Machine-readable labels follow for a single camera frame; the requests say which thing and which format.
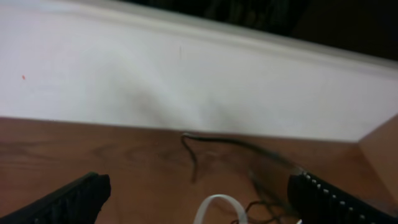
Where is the white USB cable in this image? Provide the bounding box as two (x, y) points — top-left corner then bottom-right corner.
(192, 194), (249, 224)

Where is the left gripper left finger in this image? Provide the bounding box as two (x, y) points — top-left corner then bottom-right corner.
(1, 172), (111, 224)

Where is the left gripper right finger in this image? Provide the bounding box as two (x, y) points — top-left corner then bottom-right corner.
(287, 172), (397, 224)

